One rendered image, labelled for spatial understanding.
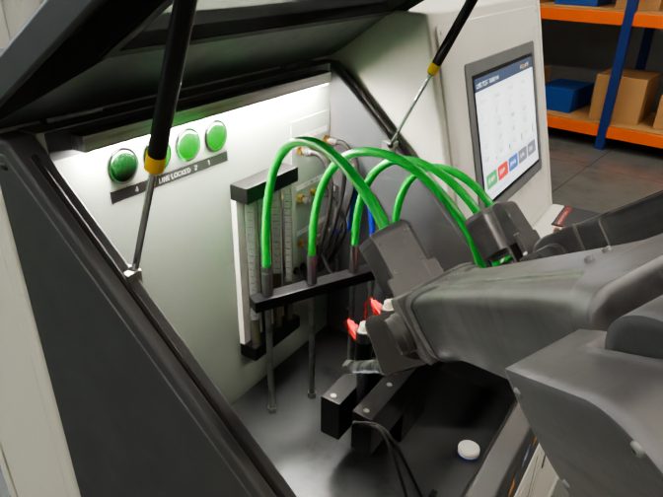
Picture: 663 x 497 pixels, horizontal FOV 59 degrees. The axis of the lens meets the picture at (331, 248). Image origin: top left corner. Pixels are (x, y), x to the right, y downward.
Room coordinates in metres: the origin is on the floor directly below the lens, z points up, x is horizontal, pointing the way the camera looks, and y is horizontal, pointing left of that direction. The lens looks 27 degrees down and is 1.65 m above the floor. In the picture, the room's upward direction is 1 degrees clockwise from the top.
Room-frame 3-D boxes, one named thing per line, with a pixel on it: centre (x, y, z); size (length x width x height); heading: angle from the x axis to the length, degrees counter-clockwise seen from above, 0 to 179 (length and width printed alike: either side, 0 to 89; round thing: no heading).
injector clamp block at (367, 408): (0.87, -0.12, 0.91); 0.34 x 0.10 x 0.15; 147
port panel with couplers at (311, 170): (1.12, 0.03, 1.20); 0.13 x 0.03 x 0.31; 147
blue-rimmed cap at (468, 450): (0.78, -0.26, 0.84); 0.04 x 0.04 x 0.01
